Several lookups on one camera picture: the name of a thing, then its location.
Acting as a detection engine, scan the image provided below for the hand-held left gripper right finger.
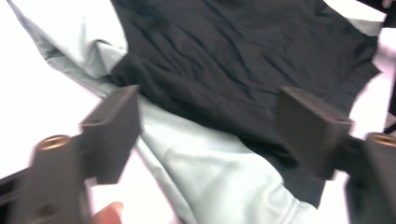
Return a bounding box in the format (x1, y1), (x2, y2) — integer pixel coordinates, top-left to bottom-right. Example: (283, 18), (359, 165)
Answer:
(275, 85), (396, 224)

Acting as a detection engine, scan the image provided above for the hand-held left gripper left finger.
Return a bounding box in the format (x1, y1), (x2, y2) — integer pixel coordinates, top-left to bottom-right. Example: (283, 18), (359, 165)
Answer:
(18, 84), (141, 224)

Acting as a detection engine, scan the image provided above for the black and mint t-shirt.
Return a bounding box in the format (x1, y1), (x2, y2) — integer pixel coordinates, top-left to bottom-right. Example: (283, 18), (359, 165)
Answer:
(7, 0), (386, 224)

